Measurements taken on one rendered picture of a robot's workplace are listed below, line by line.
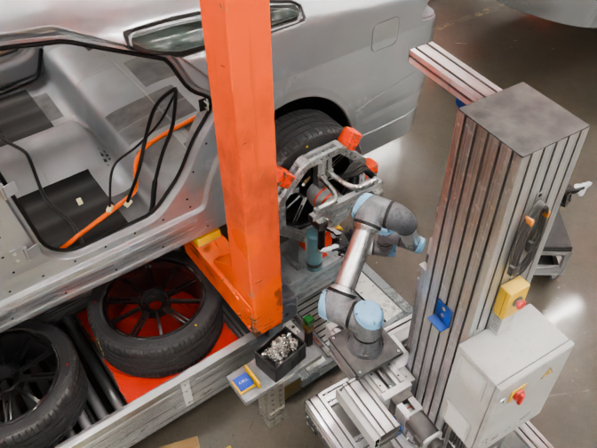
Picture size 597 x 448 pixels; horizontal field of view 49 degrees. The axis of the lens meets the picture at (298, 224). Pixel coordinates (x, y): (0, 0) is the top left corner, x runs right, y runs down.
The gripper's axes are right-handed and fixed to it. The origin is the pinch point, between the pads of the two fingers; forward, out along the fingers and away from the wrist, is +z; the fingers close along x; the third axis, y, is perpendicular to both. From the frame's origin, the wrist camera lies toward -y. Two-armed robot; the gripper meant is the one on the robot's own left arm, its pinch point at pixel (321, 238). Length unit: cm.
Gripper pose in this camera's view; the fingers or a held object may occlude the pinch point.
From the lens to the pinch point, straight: 312.7
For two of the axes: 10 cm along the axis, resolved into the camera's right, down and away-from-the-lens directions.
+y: 0.1, 7.0, 7.1
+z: -9.9, -1.1, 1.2
